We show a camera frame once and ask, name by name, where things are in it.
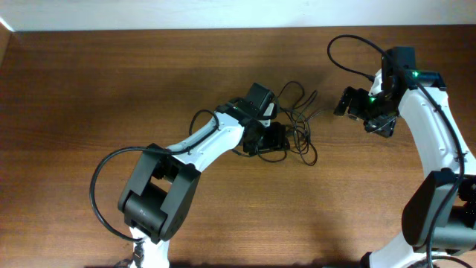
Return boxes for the thin black cable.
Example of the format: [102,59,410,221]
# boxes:
[232,80,334,167]

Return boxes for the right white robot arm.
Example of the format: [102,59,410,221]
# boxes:
[334,47,475,267]

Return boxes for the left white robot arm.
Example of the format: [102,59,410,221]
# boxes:
[118,83,289,267]

